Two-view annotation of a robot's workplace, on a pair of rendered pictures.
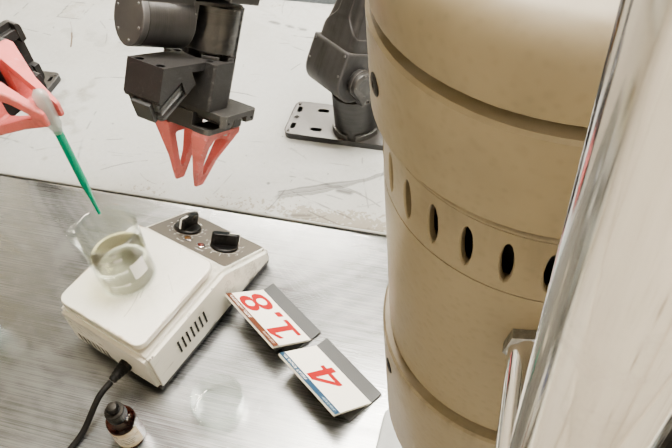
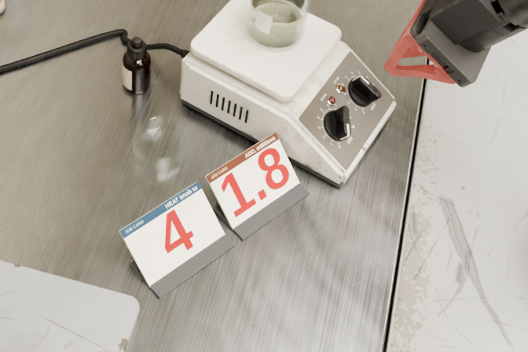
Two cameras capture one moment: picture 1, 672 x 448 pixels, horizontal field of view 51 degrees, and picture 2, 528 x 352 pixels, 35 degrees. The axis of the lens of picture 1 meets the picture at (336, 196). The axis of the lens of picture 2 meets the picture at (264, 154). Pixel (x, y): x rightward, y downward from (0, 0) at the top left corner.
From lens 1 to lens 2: 0.48 m
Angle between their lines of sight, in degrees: 45
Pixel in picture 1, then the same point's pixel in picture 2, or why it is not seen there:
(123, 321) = (218, 31)
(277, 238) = (375, 198)
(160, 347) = (199, 71)
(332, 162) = (510, 260)
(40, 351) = not seen: hidden behind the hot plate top
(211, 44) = not seen: outside the picture
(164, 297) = (246, 60)
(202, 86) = not seen: outside the picture
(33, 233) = not seen: outside the picture
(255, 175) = (474, 174)
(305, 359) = (196, 213)
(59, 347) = not seen: hidden behind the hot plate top
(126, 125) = not seen: outside the picture
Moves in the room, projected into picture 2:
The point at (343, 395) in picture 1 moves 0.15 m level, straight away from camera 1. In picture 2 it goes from (151, 250) to (310, 236)
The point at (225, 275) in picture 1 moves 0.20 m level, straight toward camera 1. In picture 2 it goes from (287, 121) to (86, 171)
